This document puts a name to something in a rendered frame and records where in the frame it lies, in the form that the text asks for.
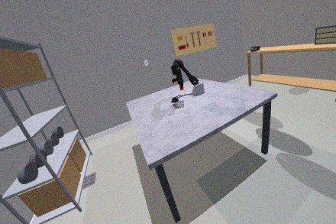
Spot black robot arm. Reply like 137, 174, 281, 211
171, 60, 199, 85

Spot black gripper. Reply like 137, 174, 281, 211
176, 74, 184, 89

